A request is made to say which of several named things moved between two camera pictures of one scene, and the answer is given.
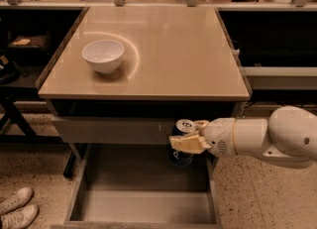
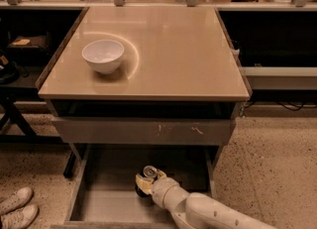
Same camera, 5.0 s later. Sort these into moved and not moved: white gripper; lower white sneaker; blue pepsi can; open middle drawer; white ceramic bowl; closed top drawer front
Moved: blue pepsi can; white gripper
Not moved: closed top drawer front; white ceramic bowl; lower white sneaker; open middle drawer
